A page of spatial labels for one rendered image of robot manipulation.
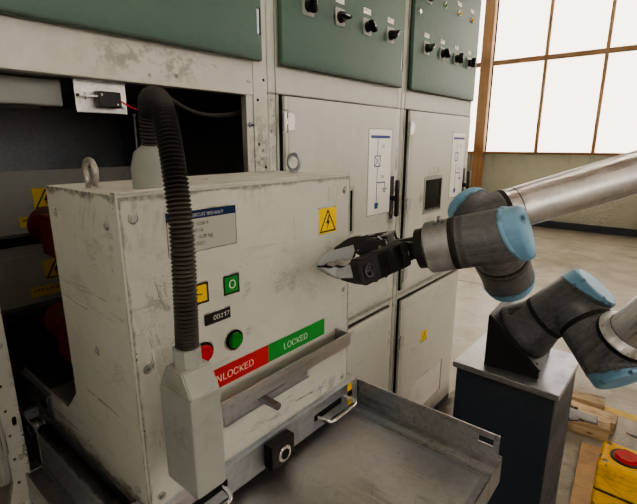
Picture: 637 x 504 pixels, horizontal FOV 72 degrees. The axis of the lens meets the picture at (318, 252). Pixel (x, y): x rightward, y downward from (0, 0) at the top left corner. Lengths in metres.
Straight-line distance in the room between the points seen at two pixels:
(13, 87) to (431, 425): 1.02
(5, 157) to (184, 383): 1.26
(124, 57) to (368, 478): 0.93
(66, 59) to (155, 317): 0.51
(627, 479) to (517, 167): 8.02
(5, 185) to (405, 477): 1.29
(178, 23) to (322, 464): 0.93
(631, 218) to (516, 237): 7.88
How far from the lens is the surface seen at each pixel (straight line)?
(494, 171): 8.95
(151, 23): 1.02
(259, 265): 0.74
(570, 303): 1.47
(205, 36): 1.09
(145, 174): 0.65
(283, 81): 1.27
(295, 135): 1.26
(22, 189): 1.56
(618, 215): 8.60
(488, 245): 0.73
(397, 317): 1.95
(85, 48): 0.97
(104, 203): 0.62
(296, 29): 1.30
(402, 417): 1.05
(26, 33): 0.94
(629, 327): 1.35
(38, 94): 0.99
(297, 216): 0.79
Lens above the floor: 1.45
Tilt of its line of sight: 14 degrees down
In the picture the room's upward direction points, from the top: straight up
